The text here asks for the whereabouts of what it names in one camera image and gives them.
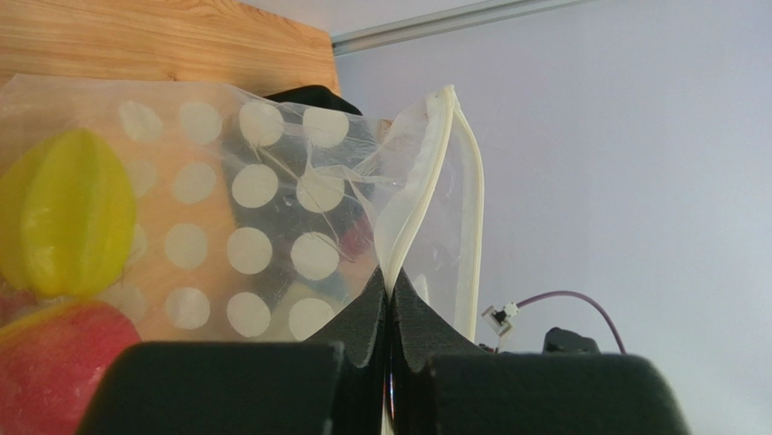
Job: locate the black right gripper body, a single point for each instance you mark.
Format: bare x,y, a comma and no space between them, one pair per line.
561,341

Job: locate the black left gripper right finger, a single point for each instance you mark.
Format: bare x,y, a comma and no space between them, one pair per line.
442,383

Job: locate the yellow fake starfruit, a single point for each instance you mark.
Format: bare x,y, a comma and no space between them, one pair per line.
67,217

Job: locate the clear dotted zip bag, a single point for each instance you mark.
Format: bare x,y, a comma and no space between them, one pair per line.
260,219

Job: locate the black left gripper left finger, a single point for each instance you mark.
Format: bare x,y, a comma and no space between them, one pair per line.
330,383

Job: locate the red fake strawberry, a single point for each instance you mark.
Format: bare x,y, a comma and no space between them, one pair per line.
52,362

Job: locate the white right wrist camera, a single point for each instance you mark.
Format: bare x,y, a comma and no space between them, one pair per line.
500,321

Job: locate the black baseball cap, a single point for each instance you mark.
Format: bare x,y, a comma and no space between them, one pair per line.
316,96

